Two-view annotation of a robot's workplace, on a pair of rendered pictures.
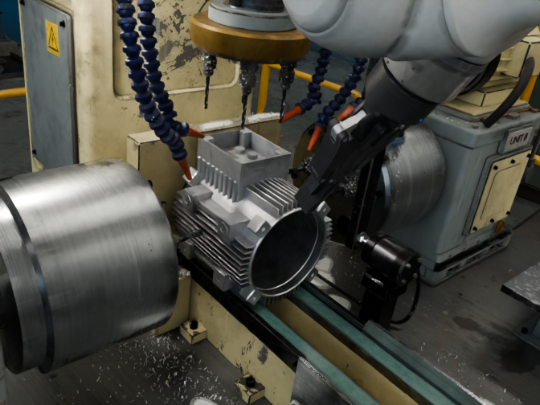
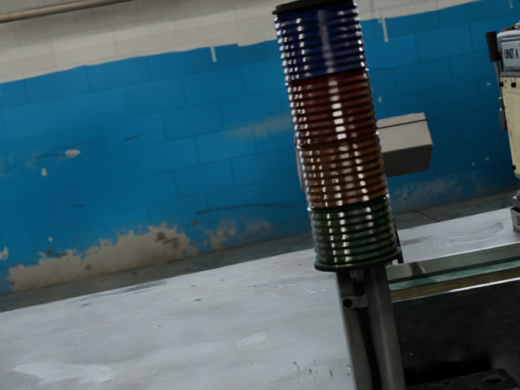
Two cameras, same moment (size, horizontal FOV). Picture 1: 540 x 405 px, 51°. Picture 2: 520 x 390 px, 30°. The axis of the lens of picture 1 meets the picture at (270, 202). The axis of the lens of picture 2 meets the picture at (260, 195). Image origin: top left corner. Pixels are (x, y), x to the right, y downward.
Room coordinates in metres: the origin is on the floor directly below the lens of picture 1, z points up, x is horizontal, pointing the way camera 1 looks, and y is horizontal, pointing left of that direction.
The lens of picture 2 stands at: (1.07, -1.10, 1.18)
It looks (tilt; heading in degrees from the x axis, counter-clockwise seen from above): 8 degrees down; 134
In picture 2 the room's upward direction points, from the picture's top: 10 degrees counter-clockwise
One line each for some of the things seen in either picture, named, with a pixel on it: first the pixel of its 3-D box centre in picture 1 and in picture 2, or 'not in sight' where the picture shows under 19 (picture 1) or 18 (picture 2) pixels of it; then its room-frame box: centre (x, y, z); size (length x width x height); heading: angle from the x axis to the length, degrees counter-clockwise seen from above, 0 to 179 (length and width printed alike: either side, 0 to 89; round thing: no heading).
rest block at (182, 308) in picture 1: (165, 295); not in sight; (0.79, 0.16, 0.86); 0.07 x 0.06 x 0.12; 134
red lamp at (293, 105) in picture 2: not in sight; (331, 106); (0.64, -0.56, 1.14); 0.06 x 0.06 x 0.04
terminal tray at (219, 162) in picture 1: (242, 165); not in sight; (0.84, 0.05, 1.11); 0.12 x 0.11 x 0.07; 43
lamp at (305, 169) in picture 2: not in sight; (342, 168); (0.64, -0.56, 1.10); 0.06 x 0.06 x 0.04
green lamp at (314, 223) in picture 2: not in sight; (353, 229); (0.64, -0.56, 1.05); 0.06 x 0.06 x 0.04
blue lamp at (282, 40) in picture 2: not in sight; (320, 42); (0.64, -0.56, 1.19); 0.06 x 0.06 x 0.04
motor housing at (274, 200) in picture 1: (251, 224); not in sight; (0.81, 0.03, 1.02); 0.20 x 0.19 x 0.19; 43
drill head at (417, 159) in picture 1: (375, 171); not in sight; (1.05, -0.20, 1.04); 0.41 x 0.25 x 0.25; 134
